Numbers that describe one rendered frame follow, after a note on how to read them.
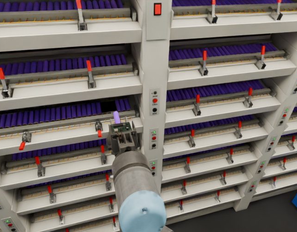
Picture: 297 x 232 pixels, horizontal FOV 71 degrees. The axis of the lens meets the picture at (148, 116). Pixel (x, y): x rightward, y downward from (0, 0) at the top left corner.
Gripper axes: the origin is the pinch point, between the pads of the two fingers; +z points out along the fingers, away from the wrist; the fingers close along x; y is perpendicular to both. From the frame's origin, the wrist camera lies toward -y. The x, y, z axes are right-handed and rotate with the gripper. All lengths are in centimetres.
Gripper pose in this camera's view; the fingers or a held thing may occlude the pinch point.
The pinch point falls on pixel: (118, 126)
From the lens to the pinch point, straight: 70.7
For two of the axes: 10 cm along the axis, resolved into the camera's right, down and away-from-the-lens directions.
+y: 0.0, -8.5, -5.3
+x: -9.7, 1.4, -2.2
